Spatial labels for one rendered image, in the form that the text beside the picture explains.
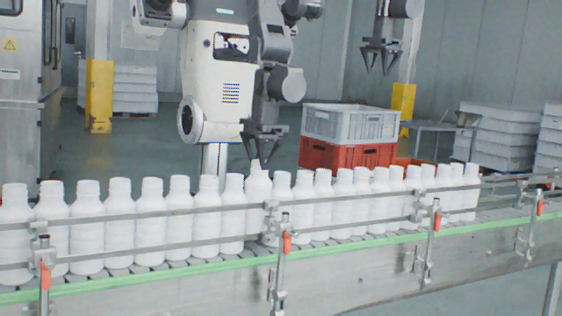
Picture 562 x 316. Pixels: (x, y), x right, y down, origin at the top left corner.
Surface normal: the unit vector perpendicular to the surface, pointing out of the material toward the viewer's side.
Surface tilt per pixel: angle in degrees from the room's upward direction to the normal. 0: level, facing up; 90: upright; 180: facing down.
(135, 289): 90
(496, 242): 90
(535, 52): 90
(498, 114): 91
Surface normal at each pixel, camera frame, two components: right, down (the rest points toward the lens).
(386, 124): 0.66, 0.20
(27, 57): 0.28, 0.21
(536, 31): -0.82, 0.03
